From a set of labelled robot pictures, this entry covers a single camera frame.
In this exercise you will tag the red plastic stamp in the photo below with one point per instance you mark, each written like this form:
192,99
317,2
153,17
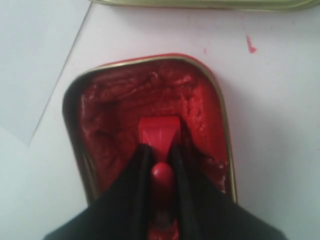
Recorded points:
160,133

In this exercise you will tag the gold tin lid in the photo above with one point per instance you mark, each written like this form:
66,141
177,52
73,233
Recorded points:
256,5

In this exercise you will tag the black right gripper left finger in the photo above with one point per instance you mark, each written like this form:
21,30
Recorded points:
122,211

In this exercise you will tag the white paper sheet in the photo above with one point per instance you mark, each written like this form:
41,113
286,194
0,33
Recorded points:
36,37

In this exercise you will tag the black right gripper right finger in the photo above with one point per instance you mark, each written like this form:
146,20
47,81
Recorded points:
205,213

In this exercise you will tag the red ink pad tin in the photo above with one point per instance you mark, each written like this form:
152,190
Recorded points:
102,109

